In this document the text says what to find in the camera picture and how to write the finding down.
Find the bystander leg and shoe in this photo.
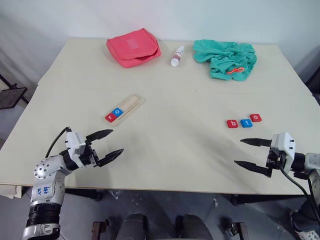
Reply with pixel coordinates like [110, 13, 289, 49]
[289, 198, 320, 240]

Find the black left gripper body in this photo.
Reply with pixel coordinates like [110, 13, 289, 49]
[80, 139, 101, 168]

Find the black table frame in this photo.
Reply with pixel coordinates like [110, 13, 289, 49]
[63, 188, 310, 207]

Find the blue letter tile o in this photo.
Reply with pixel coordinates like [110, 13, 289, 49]
[110, 107, 125, 119]

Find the dark rounded shape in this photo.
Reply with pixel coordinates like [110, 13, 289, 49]
[115, 212, 149, 240]

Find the black metal stand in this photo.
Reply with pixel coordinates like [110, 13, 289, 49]
[0, 73, 29, 110]

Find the dark furniture piece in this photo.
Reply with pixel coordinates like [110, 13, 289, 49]
[305, 71, 320, 101]

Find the small white bottle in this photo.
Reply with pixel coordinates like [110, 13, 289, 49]
[170, 45, 186, 68]

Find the rusty metal bracket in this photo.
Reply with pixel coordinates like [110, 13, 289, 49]
[219, 219, 249, 240]
[91, 217, 112, 240]

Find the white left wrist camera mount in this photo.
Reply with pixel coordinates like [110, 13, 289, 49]
[64, 131, 87, 168]

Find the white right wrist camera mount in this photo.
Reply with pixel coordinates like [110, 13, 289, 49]
[270, 132, 297, 174]

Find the beige board piece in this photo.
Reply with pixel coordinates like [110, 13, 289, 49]
[0, 184, 23, 200]

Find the orange cord loop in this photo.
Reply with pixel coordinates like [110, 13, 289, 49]
[226, 66, 245, 75]

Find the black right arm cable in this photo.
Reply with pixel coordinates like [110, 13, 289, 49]
[279, 166, 320, 222]

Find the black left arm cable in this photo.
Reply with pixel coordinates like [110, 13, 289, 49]
[45, 126, 73, 159]

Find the wooden letter tray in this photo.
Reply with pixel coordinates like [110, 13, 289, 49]
[102, 93, 147, 127]

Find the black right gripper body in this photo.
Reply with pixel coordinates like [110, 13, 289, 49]
[265, 146, 286, 179]

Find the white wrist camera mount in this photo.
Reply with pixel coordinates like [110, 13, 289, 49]
[64, 131, 87, 168]
[270, 132, 297, 174]

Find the green crumpled cloth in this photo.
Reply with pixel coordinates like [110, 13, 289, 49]
[192, 38, 258, 82]

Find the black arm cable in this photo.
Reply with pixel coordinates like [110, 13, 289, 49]
[279, 166, 320, 222]
[45, 126, 73, 159]

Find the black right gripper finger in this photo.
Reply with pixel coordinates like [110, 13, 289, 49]
[240, 137, 273, 148]
[233, 160, 273, 179]

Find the blue letter tile t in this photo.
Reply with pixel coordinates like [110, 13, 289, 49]
[239, 118, 254, 129]

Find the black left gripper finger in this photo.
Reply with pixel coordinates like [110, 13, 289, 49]
[85, 128, 114, 142]
[97, 148, 125, 168]

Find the red letter tile r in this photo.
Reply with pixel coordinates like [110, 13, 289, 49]
[104, 112, 117, 124]

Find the red fabric pouch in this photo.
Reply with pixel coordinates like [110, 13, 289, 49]
[106, 27, 162, 69]

